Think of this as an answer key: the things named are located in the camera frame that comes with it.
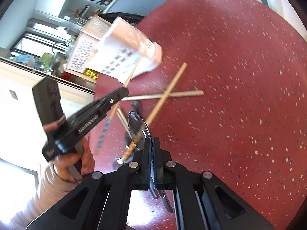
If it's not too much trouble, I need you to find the steel spoon dark handle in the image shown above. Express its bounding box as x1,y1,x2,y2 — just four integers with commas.
127,111,173,213

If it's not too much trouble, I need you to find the orange patterned wooden chopstick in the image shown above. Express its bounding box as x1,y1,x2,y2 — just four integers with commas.
121,62,187,161

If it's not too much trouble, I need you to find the white plastic utensil holder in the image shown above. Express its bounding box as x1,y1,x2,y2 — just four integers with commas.
86,17,163,83

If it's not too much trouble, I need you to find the beige sleeved left forearm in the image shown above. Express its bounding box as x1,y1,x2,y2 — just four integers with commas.
6,164,78,229

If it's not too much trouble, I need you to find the person's left hand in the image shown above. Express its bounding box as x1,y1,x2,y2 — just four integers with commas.
53,138,95,183

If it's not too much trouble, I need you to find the wooden chopstick lying inner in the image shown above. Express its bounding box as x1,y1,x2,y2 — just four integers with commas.
116,108,130,135

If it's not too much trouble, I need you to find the gold foil package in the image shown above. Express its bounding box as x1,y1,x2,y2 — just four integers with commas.
83,69,99,80

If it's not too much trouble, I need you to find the green plastic container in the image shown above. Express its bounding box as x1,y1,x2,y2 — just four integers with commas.
39,53,53,65

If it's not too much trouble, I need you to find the white perforated storage cart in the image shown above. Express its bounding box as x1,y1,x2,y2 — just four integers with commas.
66,15,111,83

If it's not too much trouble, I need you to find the pale wooden chopstick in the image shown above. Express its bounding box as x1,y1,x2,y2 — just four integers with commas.
122,90,205,101

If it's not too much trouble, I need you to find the black plastic bag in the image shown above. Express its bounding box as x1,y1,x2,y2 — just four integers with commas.
98,12,145,26

